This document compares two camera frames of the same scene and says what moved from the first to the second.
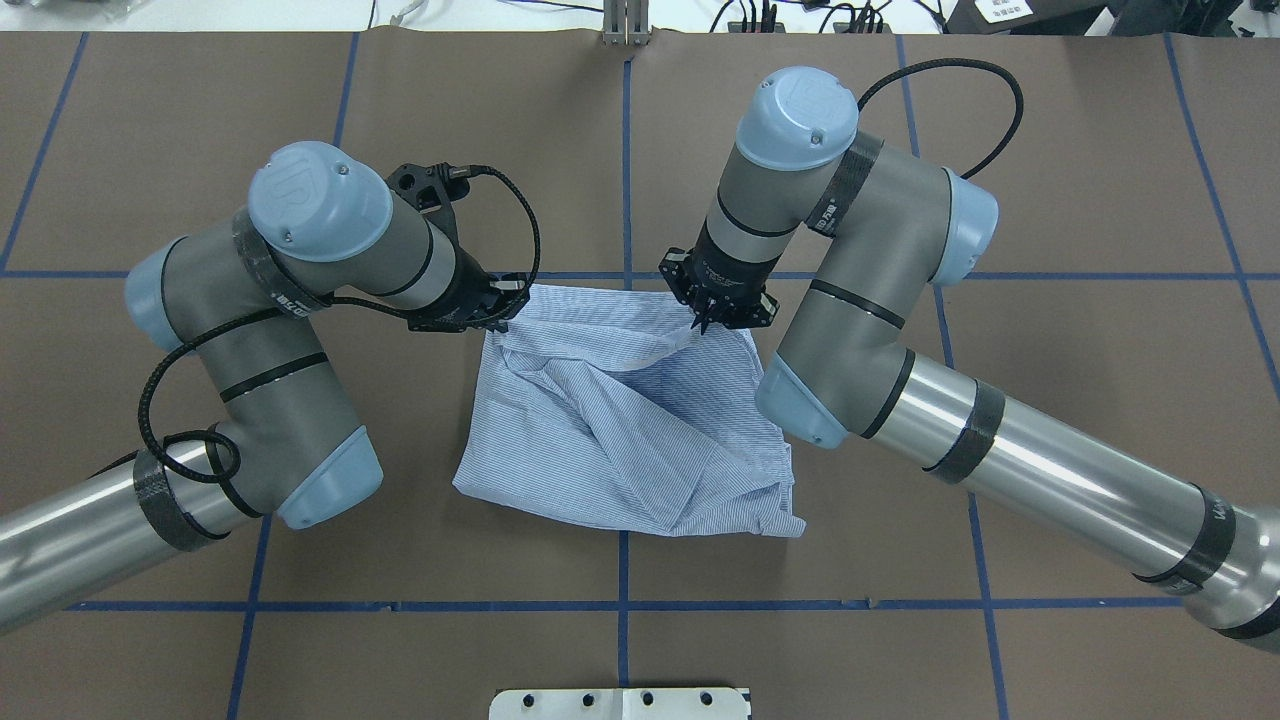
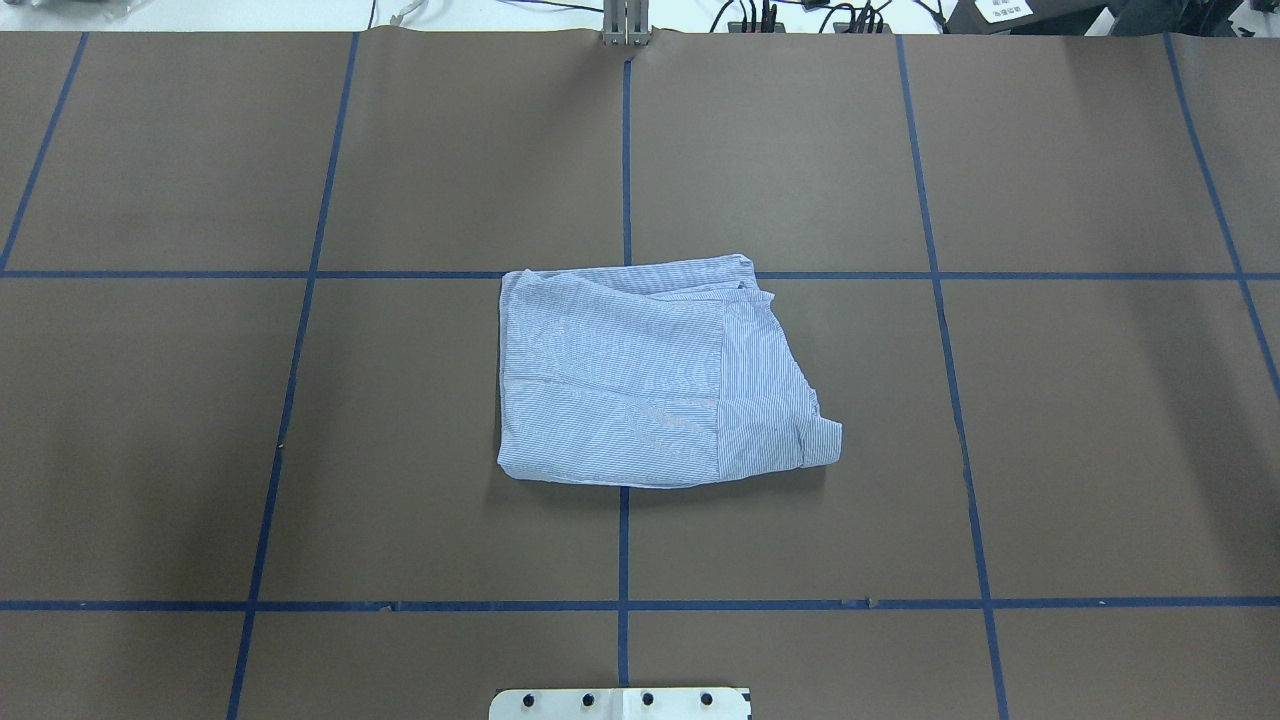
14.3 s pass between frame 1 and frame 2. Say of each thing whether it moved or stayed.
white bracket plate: stayed
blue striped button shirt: moved
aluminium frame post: stayed
